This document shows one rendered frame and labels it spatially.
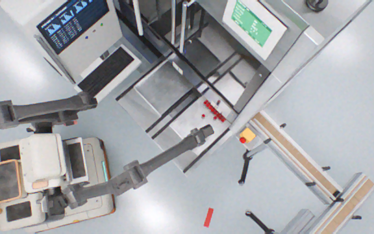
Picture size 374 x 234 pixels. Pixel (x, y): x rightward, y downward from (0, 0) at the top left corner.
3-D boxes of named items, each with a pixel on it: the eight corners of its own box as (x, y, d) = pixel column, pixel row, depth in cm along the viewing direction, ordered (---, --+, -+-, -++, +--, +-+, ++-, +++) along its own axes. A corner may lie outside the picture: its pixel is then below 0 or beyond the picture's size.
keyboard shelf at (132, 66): (114, 38, 232) (113, 36, 230) (142, 63, 228) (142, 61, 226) (65, 80, 223) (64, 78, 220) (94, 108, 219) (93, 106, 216)
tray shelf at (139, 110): (167, 51, 223) (167, 51, 221) (241, 125, 212) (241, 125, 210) (113, 97, 213) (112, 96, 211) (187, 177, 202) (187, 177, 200)
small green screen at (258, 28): (224, 18, 119) (235, -20, 99) (267, 58, 116) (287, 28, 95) (221, 20, 119) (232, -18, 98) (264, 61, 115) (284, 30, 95)
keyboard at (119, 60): (120, 46, 228) (120, 45, 226) (134, 59, 226) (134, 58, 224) (76, 85, 219) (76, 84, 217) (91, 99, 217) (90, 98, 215)
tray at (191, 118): (208, 91, 215) (208, 89, 211) (236, 119, 211) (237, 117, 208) (169, 125, 208) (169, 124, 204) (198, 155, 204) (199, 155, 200)
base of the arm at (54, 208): (44, 192, 162) (48, 217, 159) (54, 189, 158) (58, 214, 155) (60, 190, 169) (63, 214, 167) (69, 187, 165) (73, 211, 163)
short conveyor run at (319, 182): (243, 127, 214) (249, 121, 199) (259, 111, 217) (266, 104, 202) (322, 206, 203) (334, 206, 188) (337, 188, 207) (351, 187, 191)
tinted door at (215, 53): (185, 58, 184) (192, -7, 127) (240, 112, 178) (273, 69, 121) (184, 58, 184) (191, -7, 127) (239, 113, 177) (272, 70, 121)
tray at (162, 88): (173, 55, 220) (173, 53, 217) (199, 82, 216) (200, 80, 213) (134, 88, 213) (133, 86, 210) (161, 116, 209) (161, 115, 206)
